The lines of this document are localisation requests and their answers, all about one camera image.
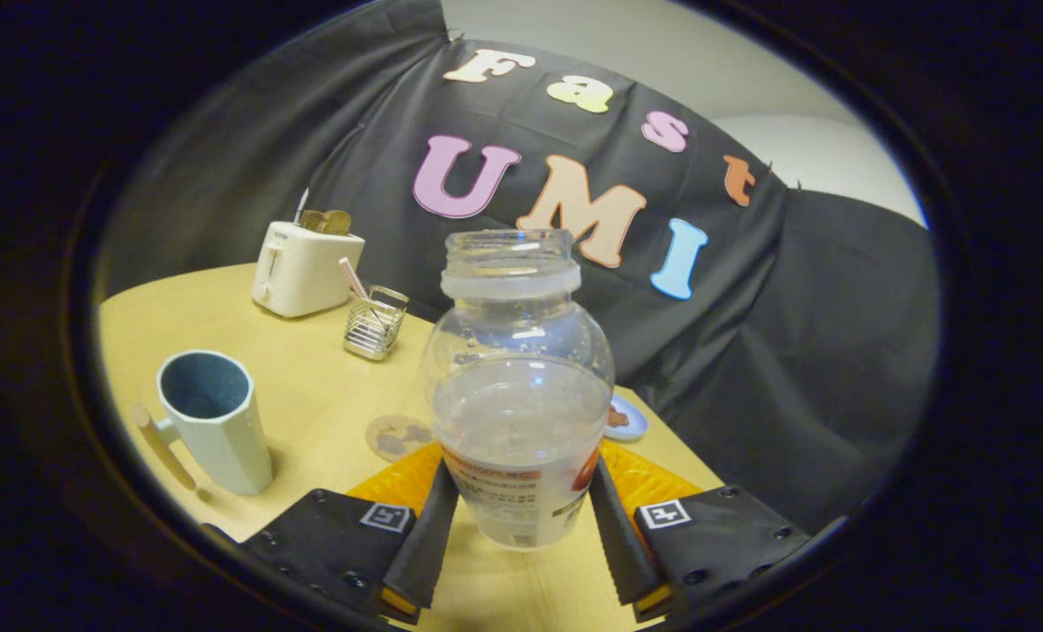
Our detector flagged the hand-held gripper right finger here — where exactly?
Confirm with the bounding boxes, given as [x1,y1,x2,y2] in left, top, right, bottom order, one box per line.
[588,439,814,624]

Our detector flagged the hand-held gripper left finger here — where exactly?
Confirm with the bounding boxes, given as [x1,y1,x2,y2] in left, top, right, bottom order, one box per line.
[241,442,461,626]

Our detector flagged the round wooden coaster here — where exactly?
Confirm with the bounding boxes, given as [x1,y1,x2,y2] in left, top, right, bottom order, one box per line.
[365,414,435,463]

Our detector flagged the clear plastic juice bottle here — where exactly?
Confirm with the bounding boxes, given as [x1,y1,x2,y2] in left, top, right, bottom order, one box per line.
[421,228,616,551]

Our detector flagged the pale green cup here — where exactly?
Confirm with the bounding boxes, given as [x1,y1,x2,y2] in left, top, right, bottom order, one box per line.
[131,350,274,497]

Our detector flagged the small blue plate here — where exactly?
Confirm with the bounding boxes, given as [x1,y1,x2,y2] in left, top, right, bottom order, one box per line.
[605,395,650,442]

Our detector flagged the wooden table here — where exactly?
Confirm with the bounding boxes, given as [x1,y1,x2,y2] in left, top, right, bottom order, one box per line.
[98,263,724,632]

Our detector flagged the red striped straw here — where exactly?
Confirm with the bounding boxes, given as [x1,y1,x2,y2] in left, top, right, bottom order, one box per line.
[339,257,391,330]

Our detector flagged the white toaster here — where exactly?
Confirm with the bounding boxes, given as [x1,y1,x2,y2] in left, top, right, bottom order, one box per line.
[251,220,366,319]

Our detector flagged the brown bread slice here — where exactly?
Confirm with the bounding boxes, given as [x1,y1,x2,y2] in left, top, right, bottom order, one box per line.
[300,209,353,236]

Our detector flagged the metal wire basket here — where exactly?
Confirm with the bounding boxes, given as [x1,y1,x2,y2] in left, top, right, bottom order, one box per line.
[343,285,410,362]

